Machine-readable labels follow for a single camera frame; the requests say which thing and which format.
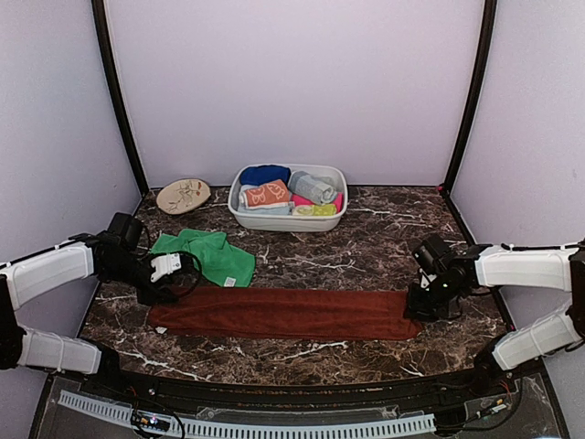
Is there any left black frame post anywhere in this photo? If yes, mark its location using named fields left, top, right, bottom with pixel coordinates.
left=90, top=0, right=149, bottom=197

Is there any right black frame post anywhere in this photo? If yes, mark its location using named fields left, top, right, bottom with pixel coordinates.
left=441, top=0, right=497, bottom=197

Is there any orange bunny pattern towel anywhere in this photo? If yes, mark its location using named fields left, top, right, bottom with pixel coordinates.
left=239, top=179, right=291, bottom=210

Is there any black front table rail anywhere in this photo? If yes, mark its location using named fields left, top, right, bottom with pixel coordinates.
left=37, top=351, right=553, bottom=413

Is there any grey rolled towel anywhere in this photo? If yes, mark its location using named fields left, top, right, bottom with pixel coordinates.
left=288, top=170, right=338, bottom=205

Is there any dark blue rolled towel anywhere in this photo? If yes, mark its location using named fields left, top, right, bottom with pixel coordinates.
left=239, top=165, right=292, bottom=186

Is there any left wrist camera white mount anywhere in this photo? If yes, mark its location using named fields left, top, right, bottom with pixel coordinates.
left=150, top=252, right=193, bottom=283

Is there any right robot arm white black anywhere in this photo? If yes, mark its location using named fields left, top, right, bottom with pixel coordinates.
left=405, top=234, right=584, bottom=397

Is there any small electronics board with leds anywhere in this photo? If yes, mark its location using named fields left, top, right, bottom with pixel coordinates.
left=130, top=412, right=171, bottom=433

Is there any black frame post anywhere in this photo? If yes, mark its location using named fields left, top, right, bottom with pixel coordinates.
left=441, top=0, right=497, bottom=197
left=90, top=0, right=149, bottom=197

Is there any yellow green rolled towel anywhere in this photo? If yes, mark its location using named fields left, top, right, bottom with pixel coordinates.
left=292, top=204, right=337, bottom=217

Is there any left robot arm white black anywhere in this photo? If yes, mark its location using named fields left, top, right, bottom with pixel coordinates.
left=1, top=213, right=184, bottom=399

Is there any white slotted cable duct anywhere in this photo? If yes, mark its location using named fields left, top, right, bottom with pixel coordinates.
left=58, top=391, right=436, bottom=439

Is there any green microfibre towel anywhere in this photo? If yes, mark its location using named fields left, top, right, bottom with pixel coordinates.
left=151, top=229, right=256, bottom=287

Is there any pink rolled towel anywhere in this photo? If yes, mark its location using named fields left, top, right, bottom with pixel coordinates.
left=291, top=192, right=344, bottom=212

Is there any light blue rolled towel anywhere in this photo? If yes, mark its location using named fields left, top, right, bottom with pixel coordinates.
left=237, top=185, right=293, bottom=216

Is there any round beige embroidered cloth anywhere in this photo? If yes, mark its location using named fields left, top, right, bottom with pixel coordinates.
left=156, top=178, right=211, bottom=215

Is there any brown towel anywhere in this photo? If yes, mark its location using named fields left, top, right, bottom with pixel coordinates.
left=147, top=287, right=423, bottom=341

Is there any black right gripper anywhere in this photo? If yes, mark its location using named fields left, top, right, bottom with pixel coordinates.
left=404, top=275, right=463, bottom=322

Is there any grey plastic basin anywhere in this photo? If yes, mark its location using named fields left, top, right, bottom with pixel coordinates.
left=228, top=164, right=348, bottom=232

